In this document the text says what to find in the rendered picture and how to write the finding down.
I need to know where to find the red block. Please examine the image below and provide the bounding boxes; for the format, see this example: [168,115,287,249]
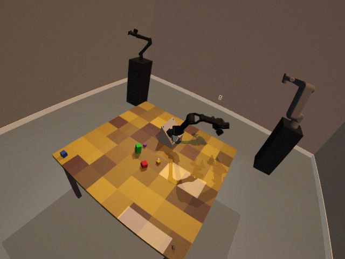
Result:
[141,160,148,168]

